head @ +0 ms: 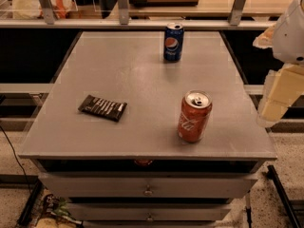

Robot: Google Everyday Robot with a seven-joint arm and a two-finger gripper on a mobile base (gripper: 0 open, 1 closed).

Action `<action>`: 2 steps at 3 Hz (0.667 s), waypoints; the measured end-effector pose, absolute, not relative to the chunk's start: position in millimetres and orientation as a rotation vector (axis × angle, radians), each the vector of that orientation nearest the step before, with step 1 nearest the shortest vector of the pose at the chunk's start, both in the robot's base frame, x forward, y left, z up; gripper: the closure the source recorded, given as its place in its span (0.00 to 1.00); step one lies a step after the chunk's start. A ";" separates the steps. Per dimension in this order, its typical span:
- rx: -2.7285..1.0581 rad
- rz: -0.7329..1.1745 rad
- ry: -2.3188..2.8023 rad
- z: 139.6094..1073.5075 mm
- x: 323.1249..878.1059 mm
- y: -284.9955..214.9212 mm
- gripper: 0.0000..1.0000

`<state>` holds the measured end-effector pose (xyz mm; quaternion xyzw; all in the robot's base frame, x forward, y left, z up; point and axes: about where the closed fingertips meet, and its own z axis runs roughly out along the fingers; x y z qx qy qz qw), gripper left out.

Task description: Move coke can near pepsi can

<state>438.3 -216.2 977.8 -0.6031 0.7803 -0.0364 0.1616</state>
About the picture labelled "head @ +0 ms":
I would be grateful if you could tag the snack bags on floor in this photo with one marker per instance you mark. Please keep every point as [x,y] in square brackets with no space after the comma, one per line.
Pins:
[54,214]

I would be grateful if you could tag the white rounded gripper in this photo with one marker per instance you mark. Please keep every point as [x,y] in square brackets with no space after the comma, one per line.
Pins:
[290,37]

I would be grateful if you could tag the grey drawer cabinet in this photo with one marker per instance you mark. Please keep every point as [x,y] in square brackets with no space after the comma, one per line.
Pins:
[89,160]

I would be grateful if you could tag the red coke can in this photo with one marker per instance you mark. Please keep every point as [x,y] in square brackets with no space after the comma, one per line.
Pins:
[196,107]

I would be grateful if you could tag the red object inside drawer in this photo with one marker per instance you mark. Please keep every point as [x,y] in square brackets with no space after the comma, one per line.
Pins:
[143,162]

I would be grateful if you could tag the upper drawer metal knob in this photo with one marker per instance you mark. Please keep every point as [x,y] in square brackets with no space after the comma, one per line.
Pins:
[148,191]

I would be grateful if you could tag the dark chocolate bar wrapper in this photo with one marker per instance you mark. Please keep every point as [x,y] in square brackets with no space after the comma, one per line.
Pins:
[102,108]

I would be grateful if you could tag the white orange plastic bag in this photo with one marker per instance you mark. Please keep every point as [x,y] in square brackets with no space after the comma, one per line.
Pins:
[31,9]

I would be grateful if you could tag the blue pepsi can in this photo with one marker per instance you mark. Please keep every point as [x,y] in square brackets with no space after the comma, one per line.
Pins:
[173,41]

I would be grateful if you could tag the lower drawer metal knob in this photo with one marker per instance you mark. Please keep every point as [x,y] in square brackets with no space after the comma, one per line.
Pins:
[149,218]

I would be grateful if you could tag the drawer metal knob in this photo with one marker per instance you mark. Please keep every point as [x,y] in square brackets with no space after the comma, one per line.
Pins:
[148,191]
[149,218]

